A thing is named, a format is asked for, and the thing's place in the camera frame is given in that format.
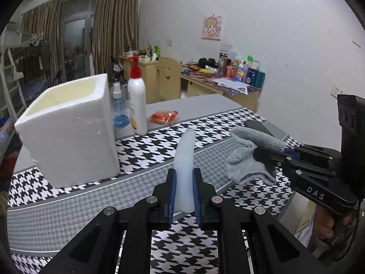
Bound brown curtain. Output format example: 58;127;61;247
91;0;142;76
21;0;63;84

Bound blue bedding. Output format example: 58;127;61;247
0;117;16;146

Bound grey sock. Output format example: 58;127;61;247
227;127;286;185

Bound wooden desk with patterned cover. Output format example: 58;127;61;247
180;64;266;112

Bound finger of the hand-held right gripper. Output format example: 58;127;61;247
252;147;340;179
284;144;343;161

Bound printed papers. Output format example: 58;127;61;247
212;78;248;95

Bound houndstooth table cloth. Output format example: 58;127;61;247
6;108;295;274

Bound cartoon wall poster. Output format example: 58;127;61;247
201;14;222;40

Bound glass balcony door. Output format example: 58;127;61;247
61;0;97;82

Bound white lotion pump bottle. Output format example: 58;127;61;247
127;55;148;135

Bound black smartphone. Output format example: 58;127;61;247
244;120;276;138

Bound red snack packet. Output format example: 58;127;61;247
150;110;179;125

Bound person's right hand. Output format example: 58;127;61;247
314;205;353;240

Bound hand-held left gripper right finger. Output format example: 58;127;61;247
192;168;328;274

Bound blue mattress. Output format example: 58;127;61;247
23;78;49;103

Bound hanging dark clothes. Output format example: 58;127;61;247
29;41;48;58

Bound clear blue spray bottle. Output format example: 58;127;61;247
111;82;128;129

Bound white bunk ladder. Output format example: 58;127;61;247
0;46;25;117

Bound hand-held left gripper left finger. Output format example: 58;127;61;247
38;168;177;274

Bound white bunk bed frame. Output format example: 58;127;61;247
0;31;50;120

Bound white foam box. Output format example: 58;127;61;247
14;73;120;189

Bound wooden chair with smiley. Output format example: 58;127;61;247
158;58;181;101

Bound plain wooden desk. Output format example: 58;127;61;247
118;55;159;105

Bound row of toiletry bottles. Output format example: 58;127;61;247
218;51;266;88

